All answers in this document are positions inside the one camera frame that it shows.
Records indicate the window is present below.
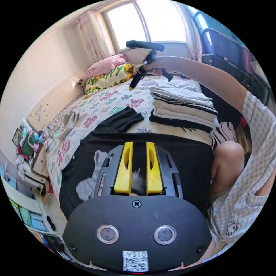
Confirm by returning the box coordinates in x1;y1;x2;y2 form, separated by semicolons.
101;0;188;53

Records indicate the person's right hand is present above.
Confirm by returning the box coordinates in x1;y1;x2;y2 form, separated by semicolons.
144;56;173;74

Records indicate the pink curtain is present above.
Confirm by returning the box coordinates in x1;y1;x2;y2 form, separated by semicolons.
77;10;115;63

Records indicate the cluttered bedside cabinet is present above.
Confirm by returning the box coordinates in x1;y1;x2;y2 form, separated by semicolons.
12;124;50;191

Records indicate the pink pillow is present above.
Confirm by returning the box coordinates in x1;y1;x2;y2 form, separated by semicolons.
83;54;130;81

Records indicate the person's right forearm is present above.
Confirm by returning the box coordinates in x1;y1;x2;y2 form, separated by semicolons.
171;56;249;114

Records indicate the bed with printed quilt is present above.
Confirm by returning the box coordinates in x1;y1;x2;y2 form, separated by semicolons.
43;72;216;196

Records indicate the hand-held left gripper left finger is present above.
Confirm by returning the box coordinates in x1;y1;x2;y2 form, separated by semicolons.
114;141;134;196

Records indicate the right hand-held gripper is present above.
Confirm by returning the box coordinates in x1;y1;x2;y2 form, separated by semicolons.
128;62;174;91

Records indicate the yellow green printed pillow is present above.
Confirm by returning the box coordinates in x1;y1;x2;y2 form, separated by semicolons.
83;64;135;98

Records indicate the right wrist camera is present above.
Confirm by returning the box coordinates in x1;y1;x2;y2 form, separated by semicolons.
126;40;166;66

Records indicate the dark storage rack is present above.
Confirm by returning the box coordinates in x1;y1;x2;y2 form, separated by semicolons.
200;27;273;109

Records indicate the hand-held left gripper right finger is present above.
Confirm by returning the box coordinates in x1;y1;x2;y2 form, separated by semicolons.
146;141;163;196

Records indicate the pile of clothes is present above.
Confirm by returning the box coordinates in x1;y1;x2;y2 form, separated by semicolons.
149;79;238;150

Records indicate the beige garment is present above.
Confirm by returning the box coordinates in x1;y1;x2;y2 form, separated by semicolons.
57;112;81;139

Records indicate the black t-shirt with pattern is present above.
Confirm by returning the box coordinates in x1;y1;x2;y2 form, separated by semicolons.
59;106;216;221

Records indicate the colourful shelf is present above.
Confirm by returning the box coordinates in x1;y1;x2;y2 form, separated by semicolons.
1;176;73;262

